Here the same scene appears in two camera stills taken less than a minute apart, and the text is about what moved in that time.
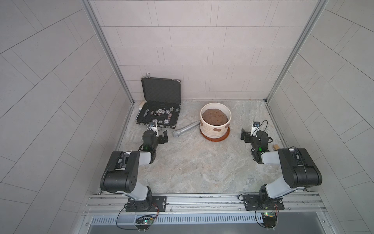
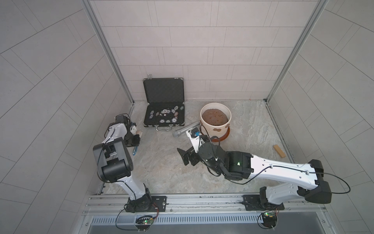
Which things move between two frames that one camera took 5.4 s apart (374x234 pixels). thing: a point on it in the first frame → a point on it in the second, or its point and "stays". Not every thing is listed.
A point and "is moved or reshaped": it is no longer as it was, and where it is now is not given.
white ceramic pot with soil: [215, 120] stays
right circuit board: [269, 219] stays
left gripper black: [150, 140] → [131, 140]
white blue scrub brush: [141, 105] → [136, 147]
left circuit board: [143, 223] stays
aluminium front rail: [306, 204] stays
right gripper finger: [246, 136] → [189, 155]
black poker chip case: [162, 99] is moved or reshaped
